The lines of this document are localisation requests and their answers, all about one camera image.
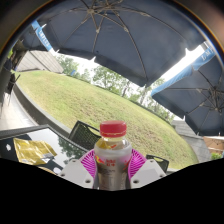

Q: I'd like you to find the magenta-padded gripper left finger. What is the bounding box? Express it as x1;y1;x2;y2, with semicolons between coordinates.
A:
58;148;100;190

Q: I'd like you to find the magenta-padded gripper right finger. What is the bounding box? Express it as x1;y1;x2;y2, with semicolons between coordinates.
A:
126;148;167;190

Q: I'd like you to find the clear red-capped drink bottle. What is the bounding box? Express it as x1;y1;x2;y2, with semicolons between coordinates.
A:
93;120;133;192

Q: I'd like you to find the yellow foil packet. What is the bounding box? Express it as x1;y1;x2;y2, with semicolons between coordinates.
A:
13;137;58;166

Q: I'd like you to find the grey stone building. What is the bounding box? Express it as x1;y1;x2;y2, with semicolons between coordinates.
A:
15;49;64;74

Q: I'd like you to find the large navy patio umbrella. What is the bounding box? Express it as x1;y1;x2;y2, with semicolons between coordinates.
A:
21;0;206;88

